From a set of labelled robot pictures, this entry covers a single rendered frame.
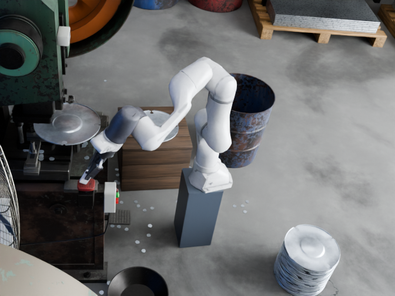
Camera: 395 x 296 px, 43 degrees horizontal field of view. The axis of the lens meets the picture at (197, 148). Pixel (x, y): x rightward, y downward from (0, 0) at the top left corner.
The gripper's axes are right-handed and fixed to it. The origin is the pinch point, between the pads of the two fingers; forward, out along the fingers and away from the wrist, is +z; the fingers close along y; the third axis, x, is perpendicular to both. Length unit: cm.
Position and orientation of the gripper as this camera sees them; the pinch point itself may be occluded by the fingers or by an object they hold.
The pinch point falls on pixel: (86, 177)
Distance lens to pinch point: 207.8
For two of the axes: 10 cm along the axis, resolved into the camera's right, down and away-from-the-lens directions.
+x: -8.4, -3.4, -4.3
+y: -0.9, -6.8, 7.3
